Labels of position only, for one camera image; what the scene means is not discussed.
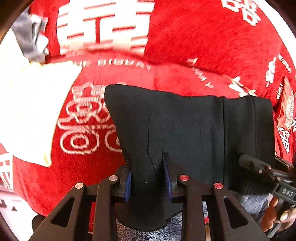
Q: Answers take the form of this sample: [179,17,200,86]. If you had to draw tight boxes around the black pants with grey waistband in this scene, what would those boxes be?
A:
[104,85,275,240]

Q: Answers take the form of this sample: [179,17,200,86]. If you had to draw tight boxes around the person right hand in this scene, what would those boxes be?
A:
[261,197,296,232]

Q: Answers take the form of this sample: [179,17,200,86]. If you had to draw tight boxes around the red packet with pattern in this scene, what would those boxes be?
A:
[276,76,295,131]

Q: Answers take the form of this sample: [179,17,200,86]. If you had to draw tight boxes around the red quilt with white characters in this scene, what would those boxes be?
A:
[5,51,283,215]

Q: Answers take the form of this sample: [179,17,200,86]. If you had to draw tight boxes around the red pillow with white characters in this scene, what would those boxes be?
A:
[29,1,295,102]

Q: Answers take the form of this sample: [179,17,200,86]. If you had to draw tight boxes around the white bed sheet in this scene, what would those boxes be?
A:
[1,30,82,167]

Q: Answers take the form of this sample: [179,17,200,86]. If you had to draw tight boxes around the grey crumpled cloth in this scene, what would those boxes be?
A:
[11,8,49,64]

